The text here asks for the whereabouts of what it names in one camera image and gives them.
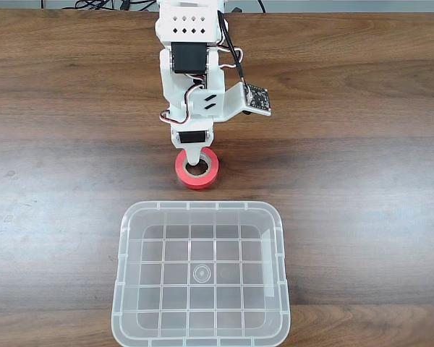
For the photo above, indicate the red tape roll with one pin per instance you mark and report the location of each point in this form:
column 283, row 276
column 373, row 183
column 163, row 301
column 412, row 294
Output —
column 199, row 183

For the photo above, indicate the clear plastic box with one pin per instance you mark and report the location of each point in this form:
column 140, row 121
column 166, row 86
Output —
column 202, row 253

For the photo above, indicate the wrist camera on white bracket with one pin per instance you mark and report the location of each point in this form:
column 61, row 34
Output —
column 257, row 99

